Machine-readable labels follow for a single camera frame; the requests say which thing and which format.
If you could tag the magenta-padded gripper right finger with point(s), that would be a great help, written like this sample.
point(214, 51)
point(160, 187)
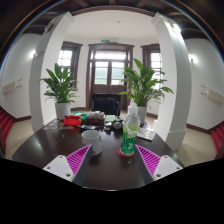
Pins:
point(149, 160)

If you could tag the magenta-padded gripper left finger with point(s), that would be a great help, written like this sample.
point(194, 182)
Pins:
point(76, 160)

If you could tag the clear green-labelled drink bottle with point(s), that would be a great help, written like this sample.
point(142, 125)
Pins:
point(129, 133)

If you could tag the white cup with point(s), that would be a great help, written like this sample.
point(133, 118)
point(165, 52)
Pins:
point(91, 140)

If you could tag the printed magazine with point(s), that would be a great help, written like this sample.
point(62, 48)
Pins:
point(146, 133)

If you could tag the red box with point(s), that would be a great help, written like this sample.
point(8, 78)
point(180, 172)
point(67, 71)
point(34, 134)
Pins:
point(71, 121)

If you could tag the green plant in white pot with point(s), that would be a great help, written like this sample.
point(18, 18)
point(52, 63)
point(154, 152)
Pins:
point(62, 110)
point(143, 115)

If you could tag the brown tea tray with cups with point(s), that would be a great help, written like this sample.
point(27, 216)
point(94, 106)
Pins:
point(95, 118)

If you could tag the black chair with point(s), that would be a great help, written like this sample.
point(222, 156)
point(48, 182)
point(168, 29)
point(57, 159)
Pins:
point(106, 105)

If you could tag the white square pillar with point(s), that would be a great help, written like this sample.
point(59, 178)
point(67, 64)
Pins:
point(176, 100)
point(43, 86)

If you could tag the brown wooden glazed door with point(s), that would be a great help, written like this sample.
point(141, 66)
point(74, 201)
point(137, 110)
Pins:
point(100, 88)

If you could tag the brown-framed window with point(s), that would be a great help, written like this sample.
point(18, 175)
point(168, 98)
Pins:
point(65, 56)
point(155, 60)

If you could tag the green exit sign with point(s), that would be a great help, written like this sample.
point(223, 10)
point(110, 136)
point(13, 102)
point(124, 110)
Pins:
point(105, 40)

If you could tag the white wall-mounted unit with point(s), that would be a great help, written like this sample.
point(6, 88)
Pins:
point(12, 86)
point(213, 94)

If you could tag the glowing wall lamp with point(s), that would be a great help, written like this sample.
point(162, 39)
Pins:
point(192, 59)
point(32, 54)

